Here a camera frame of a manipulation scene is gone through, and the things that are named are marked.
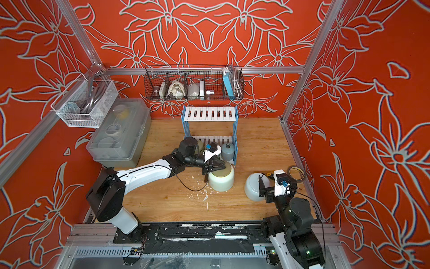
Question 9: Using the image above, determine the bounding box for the white ceramic jar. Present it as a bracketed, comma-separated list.
[244, 173, 273, 202]

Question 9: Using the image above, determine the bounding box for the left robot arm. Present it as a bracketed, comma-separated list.
[86, 137, 226, 235]

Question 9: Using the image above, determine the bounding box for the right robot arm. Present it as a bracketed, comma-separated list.
[259, 173, 325, 269]

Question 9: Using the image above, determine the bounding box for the blue white slatted shelf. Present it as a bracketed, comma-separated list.
[181, 105, 239, 165]

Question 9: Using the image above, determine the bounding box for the brown tape roll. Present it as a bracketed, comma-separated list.
[287, 165, 306, 183]

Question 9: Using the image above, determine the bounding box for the grey-blue small canister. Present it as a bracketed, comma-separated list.
[221, 143, 235, 161]

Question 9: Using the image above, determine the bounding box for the plastic wrapped white item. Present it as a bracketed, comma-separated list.
[187, 83, 199, 100]

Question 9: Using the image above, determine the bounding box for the white box in basket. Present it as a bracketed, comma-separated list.
[199, 80, 205, 101]

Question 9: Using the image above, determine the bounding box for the beige felt cloth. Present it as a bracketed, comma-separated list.
[167, 80, 186, 98]

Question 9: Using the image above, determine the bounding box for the clear plastic storage box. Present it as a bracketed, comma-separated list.
[86, 98, 152, 168]

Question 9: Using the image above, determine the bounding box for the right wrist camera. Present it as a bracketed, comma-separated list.
[274, 170, 291, 197]

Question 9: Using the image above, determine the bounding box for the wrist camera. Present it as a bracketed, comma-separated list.
[274, 170, 291, 197]
[204, 142, 222, 163]

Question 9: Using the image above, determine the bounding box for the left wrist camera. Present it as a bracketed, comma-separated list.
[204, 142, 222, 163]

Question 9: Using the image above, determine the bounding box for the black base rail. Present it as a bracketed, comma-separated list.
[113, 220, 269, 244]

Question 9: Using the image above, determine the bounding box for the metal shower hose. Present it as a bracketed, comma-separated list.
[233, 66, 244, 98]

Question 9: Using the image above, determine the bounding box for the black wire wall basket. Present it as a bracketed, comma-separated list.
[144, 65, 245, 101]

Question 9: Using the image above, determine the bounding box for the clear wall bin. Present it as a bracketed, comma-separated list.
[51, 75, 118, 128]

